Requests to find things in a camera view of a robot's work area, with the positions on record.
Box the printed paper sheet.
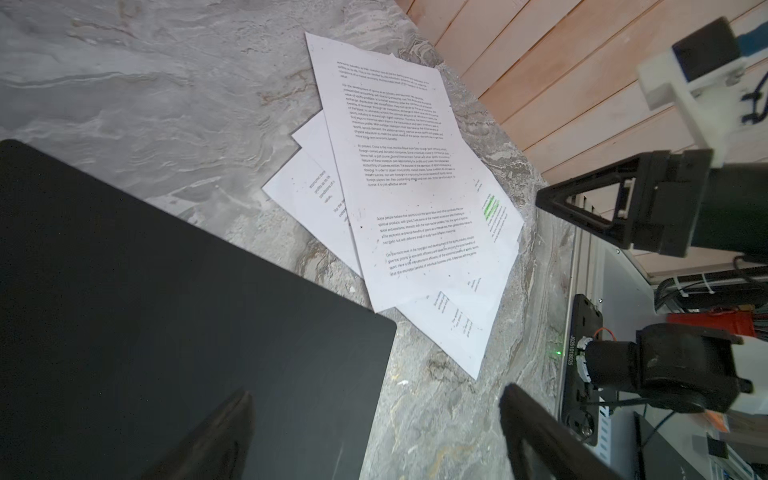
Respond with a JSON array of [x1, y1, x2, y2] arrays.
[[291, 110, 525, 380], [306, 34, 495, 312], [263, 150, 362, 277]]

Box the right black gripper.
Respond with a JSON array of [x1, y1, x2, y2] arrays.
[[535, 150, 767, 262]]

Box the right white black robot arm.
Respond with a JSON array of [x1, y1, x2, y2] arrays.
[[536, 149, 767, 413]]

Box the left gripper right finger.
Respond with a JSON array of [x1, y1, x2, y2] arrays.
[[499, 384, 619, 479]]

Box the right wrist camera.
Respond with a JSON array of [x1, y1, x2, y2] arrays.
[[637, 17, 767, 168]]

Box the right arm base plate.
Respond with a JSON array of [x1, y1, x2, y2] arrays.
[[558, 294, 603, 447]]

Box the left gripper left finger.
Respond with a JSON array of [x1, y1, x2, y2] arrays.
[[140, 389, 255, 479]]

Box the white folder black inside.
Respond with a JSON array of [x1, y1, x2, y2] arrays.
[[1, 140, 396, 479]]

